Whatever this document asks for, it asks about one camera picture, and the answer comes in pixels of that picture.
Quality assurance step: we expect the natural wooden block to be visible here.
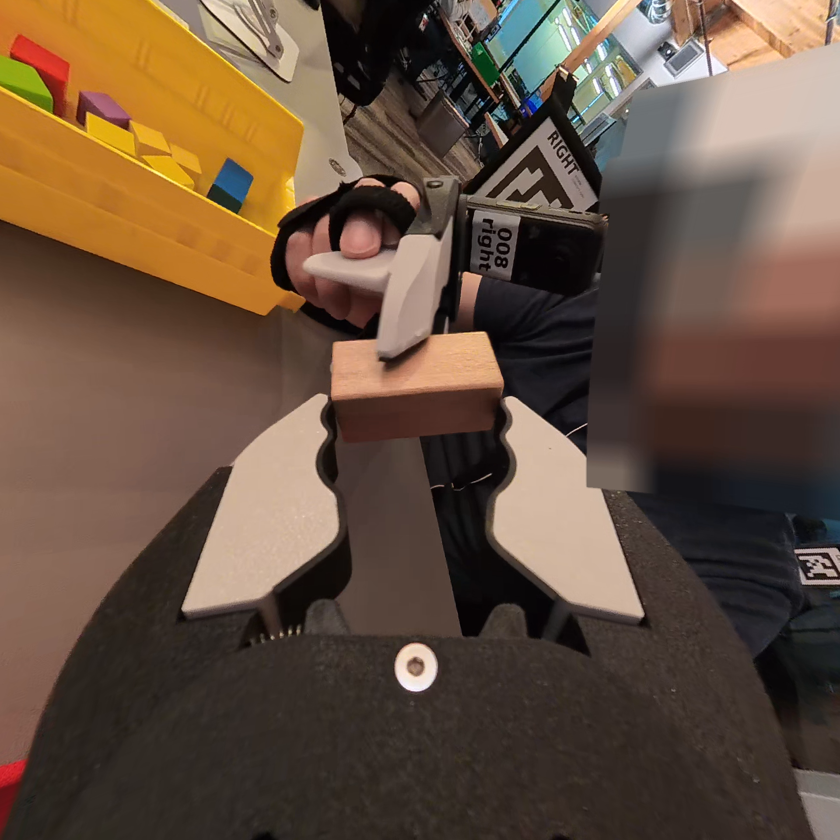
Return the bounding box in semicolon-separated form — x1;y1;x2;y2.
329;331;505;445

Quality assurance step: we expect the red plastic bin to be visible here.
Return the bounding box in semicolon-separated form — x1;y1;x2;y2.
0;761;27;818

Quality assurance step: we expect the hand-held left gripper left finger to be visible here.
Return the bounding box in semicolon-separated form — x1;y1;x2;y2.
179;392;350;622

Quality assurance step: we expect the red wooden block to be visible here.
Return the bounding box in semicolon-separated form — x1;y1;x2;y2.
9;34;71;120

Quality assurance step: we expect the teal glass partition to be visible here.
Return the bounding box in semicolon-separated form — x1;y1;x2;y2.
486;0;647;126

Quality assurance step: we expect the purple wooden block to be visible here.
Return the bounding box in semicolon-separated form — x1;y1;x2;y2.
76;91;132;130

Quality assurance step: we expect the person's dark clothing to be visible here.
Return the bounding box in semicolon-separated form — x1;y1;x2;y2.
423;274;809;660

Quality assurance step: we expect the green box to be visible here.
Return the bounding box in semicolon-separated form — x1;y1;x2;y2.
472;41;505;88

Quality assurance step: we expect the yellow plastic bin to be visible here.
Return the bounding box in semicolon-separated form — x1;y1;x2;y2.
0;0;307;317

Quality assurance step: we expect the person's right hand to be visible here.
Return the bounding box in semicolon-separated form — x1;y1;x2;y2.
281;184;421;329

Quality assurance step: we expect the small black-white marker tag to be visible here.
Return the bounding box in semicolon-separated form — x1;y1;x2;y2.
793;543;840;586

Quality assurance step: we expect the grey waste bin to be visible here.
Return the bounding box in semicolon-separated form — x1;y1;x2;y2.
419;92;468;158

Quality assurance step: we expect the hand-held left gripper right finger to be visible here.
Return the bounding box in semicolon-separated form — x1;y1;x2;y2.
486;394;647;626

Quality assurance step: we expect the person's right forearm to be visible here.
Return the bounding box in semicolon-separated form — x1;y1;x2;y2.
456;272;488;333

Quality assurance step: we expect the white metal stand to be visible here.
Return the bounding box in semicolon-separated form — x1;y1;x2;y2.
197;0;301;84

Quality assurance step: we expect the yellow wooden block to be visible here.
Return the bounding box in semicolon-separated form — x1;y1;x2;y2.
129;120;173;158
84;112;140;158
142;155;196;193

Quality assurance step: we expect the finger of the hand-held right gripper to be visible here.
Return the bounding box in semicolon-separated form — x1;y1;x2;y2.
375;231;455;362

